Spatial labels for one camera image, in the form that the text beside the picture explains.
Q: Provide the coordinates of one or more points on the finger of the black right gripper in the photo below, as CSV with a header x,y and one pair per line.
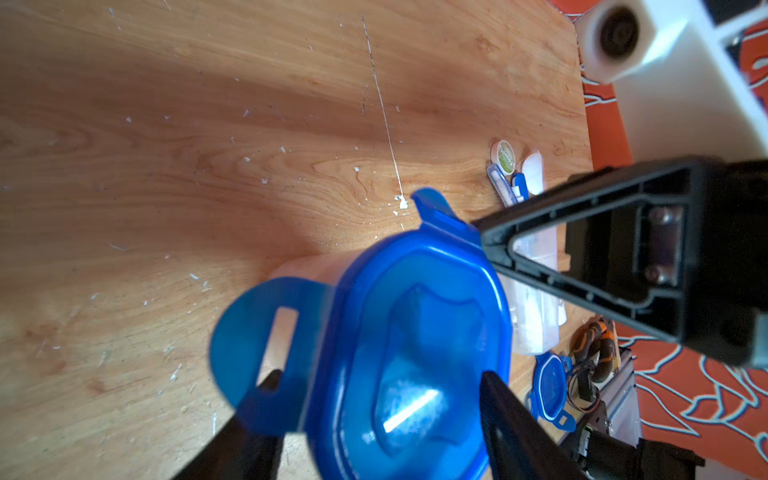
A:
x,y
674,248

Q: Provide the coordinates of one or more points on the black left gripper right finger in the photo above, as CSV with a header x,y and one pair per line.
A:
x,y
517,446

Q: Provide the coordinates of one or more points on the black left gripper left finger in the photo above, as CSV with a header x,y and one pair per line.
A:
x,y
236,452

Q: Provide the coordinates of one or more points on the clear container blue lid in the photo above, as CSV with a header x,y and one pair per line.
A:
x,y
380,368
536,316

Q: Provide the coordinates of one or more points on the white round soap packet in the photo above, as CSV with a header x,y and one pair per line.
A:
x,y
532,169

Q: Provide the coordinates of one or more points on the blue toothbrush in wrapper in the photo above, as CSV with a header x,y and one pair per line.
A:
x,y
510,191

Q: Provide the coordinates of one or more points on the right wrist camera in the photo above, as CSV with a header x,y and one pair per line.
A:
x,y
678,91

